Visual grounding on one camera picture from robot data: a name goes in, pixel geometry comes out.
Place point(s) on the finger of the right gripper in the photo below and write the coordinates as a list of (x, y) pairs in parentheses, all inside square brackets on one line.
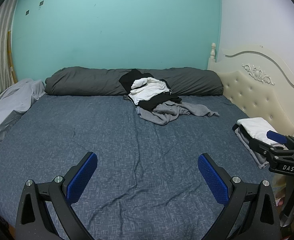
[(274, 136), (250, 143)]

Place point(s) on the folded clothes stack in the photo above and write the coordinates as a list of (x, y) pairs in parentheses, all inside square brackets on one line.
[(255, 128)]

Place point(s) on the black garment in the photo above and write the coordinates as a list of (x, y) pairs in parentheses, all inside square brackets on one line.
[(127, 80)]

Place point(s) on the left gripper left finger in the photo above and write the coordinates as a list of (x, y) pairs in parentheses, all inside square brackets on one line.
[(33, 220)]

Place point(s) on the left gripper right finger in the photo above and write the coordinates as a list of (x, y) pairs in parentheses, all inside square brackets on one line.
[(249, 210)]

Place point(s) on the wooden pole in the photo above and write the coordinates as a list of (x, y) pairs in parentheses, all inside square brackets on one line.
[(10, 57)]

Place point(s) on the cream tufted headboard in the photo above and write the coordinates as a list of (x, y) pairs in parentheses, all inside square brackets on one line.
[(258, 82)]

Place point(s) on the grey knit sweater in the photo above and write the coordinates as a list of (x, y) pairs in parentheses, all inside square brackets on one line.
[(169, 111)]

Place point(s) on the white black-collared polo shirt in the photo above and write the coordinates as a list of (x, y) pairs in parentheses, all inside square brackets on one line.
[(146, 88)]

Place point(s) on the dark grey long pillow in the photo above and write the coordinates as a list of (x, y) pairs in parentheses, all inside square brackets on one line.
[(82, 81)]

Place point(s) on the light grey blanket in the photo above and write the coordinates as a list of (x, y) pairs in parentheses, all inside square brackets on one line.
[(16, 100)]

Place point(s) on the blue patterned bed sheet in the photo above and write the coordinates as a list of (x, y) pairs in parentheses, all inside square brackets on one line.
[(147, 184)]

